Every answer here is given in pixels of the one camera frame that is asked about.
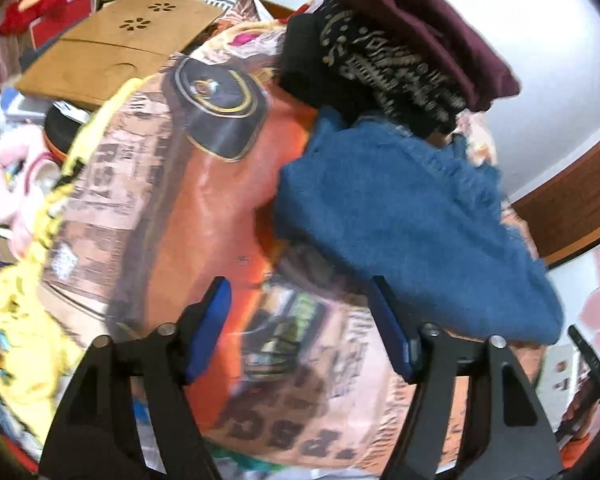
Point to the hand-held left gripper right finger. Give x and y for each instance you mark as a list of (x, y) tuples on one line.
[(392, 330)]

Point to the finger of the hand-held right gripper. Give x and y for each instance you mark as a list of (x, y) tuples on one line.
[(590, 360)]

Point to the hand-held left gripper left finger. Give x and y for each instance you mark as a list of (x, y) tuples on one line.
[(207, 330)]

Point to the blue denim jacket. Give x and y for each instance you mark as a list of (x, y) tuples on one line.
[(405, 220)]

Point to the wooden wardrobe with frosted door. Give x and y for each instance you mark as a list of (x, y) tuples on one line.
[(577, 285)]

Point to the printed blanket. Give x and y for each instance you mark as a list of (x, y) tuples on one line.
[(180, 210)]

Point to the black round case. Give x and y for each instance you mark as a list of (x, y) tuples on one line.
[(62, 132)]

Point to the pink plush toy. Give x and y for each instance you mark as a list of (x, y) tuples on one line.
[(15, 160)]

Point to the folded black patterned garment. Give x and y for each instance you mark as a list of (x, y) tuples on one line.
[(360, 65)]

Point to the wooden lap desk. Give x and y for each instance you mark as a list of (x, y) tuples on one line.
[(105, 55)]

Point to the folded maroon garment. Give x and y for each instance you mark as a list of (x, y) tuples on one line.
[(420, 20)]

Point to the red box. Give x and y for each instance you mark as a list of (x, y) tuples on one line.
[(55, 29)]

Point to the red plush flower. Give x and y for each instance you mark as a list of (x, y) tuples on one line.
[(35, 2)]

